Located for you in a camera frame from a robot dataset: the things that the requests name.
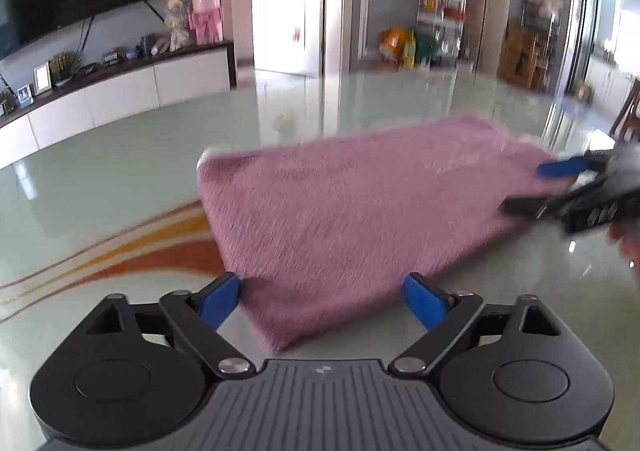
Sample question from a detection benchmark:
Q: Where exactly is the metal shelf rack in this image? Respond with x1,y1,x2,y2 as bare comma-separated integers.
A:
414,0,469,68

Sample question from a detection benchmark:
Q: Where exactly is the pink towel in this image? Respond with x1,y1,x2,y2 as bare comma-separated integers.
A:
196,114,577,353

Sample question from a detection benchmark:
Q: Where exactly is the white television cabinet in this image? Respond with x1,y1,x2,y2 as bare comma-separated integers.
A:
0,40,236,170

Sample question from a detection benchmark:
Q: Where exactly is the yellow-green plant in tray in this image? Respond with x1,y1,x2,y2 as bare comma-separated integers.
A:
49,51,79,87

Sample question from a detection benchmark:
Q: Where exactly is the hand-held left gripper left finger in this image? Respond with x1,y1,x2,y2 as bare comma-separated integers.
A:
85,272,256,379

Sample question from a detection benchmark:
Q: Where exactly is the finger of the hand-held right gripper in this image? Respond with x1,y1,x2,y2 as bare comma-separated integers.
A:
535,155,612,180
502,184,601,223

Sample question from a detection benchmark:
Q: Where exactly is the green bag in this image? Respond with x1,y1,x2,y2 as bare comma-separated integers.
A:
415,33,442,68

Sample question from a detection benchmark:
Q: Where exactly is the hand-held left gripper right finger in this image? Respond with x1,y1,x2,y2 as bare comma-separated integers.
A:
388,272,562,378

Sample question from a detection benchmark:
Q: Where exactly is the white photo frame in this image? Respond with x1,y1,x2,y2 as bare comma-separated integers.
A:
32,62,54,95

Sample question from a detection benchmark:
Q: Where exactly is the person's right hand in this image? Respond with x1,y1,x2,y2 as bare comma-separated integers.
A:
607,218,640,283

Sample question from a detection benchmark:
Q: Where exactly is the wooden chair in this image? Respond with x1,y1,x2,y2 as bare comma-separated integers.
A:
609,75,640,143

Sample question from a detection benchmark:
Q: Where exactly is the orange bag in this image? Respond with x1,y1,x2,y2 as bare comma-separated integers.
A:
379,26,416,67

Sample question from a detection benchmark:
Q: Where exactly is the pink gift box with bow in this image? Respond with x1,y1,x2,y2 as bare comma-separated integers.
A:
188,0,225,45

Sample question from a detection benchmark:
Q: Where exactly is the cardboard box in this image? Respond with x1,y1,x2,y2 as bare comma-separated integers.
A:
499,18,547,90

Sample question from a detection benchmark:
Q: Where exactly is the doll bouquet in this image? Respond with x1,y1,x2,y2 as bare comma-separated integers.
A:
163,0,194,52

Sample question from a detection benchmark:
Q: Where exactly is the white door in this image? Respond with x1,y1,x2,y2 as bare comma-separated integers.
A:
249,0,327,80

